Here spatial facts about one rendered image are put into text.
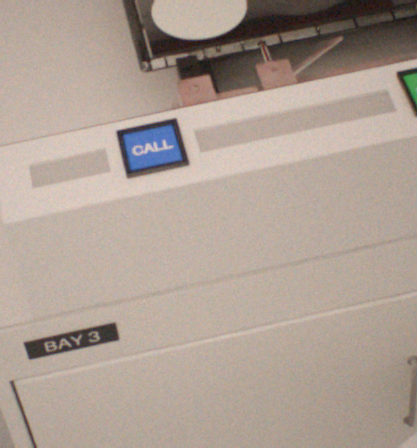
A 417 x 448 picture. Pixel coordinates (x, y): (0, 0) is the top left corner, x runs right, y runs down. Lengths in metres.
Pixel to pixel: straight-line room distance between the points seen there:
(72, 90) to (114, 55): 0.07
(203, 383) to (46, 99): 0.35
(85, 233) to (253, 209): 0.15
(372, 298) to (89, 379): 0.30
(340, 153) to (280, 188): 0.06
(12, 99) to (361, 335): 0.46
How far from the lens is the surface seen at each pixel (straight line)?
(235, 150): 1.11
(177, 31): 1.32
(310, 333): 1.30
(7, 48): 1.47
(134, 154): 1.11
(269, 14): 1.33
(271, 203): 1.13
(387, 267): 1.25
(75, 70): 1.42
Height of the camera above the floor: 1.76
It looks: 49 degrees down
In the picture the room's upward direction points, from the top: 8 degrees counter-clockwise
